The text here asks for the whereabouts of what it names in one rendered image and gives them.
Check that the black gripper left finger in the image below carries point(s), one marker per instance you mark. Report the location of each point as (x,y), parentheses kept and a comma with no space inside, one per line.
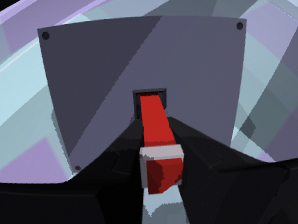
(108,191)

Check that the dark grey panel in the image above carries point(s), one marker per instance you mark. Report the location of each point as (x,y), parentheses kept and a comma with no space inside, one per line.
(96,71)

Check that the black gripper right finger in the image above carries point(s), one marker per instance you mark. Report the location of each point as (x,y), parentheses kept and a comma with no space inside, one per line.
(224,186)

